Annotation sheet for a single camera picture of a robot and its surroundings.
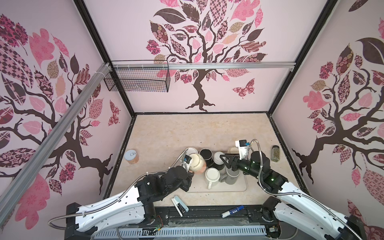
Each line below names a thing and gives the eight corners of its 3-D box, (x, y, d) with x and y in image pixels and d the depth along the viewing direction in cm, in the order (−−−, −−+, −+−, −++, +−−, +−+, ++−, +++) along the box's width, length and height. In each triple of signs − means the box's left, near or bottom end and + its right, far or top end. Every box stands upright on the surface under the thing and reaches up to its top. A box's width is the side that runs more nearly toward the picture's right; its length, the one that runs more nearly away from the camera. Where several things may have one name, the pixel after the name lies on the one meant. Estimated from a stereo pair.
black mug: (206, 168, 92) (207, 161, 84) (199, 157, 96) (199, 150, 89) (214, 163, 94) (216, 156, 86) (207, 153, 98) (208, 145, 91)
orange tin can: (124, 164, 94) (120, 160, 89) (128, 154, 99) (124, 149, 94) (137, 164, 94) (134, 160, 89) (140, 154, 99) (137, 149, 94)
